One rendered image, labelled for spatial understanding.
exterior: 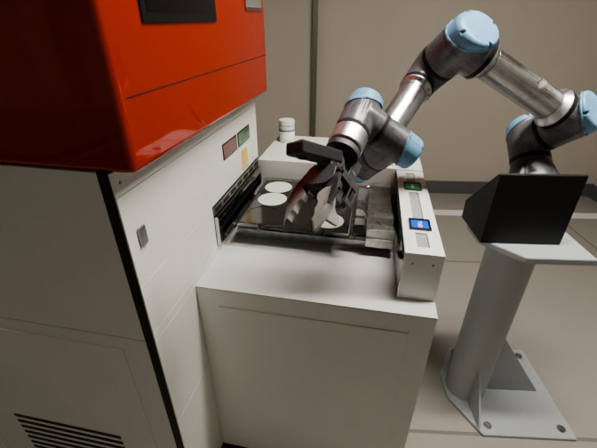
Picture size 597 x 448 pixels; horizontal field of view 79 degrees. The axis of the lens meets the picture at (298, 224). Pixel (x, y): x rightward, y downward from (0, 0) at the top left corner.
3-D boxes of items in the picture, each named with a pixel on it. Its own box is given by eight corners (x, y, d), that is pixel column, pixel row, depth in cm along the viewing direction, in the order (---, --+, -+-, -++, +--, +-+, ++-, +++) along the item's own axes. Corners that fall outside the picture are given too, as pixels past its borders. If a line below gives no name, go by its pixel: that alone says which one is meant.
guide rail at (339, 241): (237, 236, 120) (236, 228, 118) (240, 232, 121) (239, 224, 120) (392, 252, 111) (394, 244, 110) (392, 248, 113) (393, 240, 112)
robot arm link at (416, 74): (408, 61, 114) (330, 167, 94) (432, 36, 104) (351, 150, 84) (433, 86, 115) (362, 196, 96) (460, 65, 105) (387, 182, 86)
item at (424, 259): (396, 297, 93) (404, 252, 86) (391, 204, 140) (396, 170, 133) (434, 302, 92) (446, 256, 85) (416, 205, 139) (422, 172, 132)
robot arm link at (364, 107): (394, 100, 78) (362, 76, 76) (378, 137, 73) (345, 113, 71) (374, 119, 85) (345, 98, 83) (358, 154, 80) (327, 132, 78)
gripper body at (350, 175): (350, 212, 69) (370, 164, 74) (327, 183, 64) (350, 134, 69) (319, 212, 75) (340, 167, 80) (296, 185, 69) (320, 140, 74)
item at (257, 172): (216, 244, 110) (212, 217, 105) (258, 187, 147) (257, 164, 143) (221, 245, 110) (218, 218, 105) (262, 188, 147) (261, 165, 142)
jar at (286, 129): (277, 142, 161) (276, 121, 156) (281, 138, 167) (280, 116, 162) (292, 143, 160) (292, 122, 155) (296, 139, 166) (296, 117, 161)
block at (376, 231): (365, 236, 107) (366, 228, 106) (366, 231, 110) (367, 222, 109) (393, 240, 106) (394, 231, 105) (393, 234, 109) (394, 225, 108)
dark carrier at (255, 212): (236, 222, 112) (236, 220, 112) (266, 180, 142) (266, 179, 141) (347, 234, 106) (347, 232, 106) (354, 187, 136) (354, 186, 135)
